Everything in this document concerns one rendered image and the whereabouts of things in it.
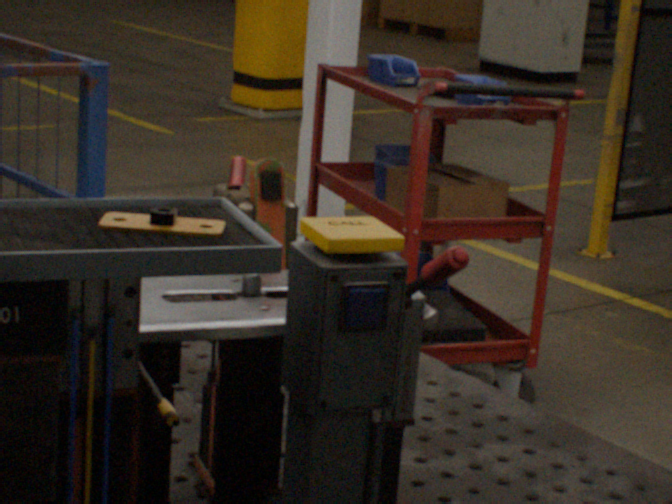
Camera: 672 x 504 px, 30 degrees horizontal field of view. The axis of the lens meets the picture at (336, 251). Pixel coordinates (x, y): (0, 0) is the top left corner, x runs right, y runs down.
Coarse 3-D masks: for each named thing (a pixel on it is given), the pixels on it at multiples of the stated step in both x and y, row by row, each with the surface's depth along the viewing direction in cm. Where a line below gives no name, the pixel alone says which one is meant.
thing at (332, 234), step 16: (304, 224) 93; (320, 224) 92; (336, 224) 92; (352, 224) 93; (368, 224) 93; (384, 224) 94; (320, 240) 90; (336, 240) 89; (352, 240) 89; (368, 240) 90; (384, 240) 90; (400, 240) 91; (352, 256) 92
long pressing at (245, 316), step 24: (144, 288) 127; (168, 288) 128; (192, 288) 128; (216, 288) 129; (240, 288) 129; (264, 288) 130; (144, 312) 120; (168, 312) 120; (192, 312) 121; (216, 312) 121; (240, 312) 122; (264, 312) 123; (432, 312) 126; (144, 336) 115; (168, 336) 116; (192, 336) 117; (216, 336) 117; (240, 336) 118; (264, 336) 119
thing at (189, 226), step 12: (108, 216) 88; (120, 216) 89; (132, 216) 89; (144, 216) 89; (156, 216) 87; (168, 216) 87; (108, 228) 86; (120, 228) 86; (132, 228) 86; (144, 228) 86; (156, 228) 86; (168, 228) 87; (180, 228) 87; (192, 228) 87; (204, 228) 87; (216, 228) 88
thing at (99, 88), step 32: (0, 64) 308; (32, 64) 312; (64, 64) 317; (96, 64) 322; (0, 96) 372; (96, 96) 325; (0, 128) 375; (96, 128) 327; (0, 160) 377; (96, 160) 329; (0, 192) 380; (64, 192) 348; (96, 192) 332
